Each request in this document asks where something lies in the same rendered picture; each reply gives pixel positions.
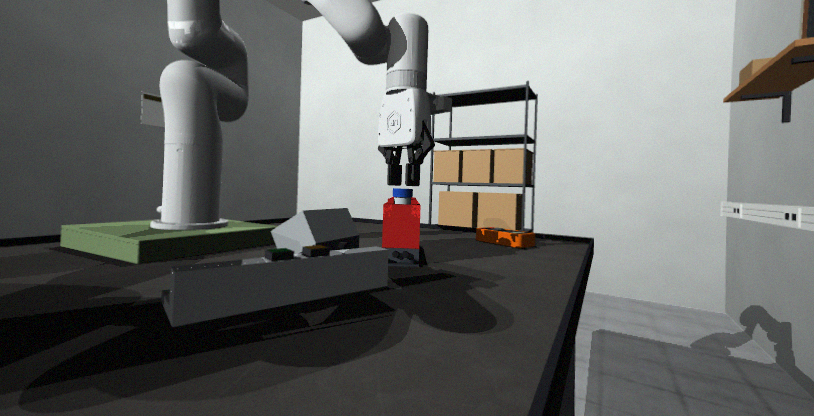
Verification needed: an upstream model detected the black table edge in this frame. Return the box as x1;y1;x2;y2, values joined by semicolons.
0;218;594;416

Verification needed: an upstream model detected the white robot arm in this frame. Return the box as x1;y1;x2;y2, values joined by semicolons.
151;0;429;230

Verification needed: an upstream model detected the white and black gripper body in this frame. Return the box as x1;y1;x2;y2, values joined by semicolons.
378;86;431;148

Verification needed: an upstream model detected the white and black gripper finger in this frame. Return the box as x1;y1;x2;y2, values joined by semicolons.
405;121;435;186
378;146;403;186

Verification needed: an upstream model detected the orange digital multimeter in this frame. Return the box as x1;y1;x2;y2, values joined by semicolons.
476;227;535;248

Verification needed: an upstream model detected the blue round cap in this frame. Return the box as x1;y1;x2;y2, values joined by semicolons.
393;188;413;197

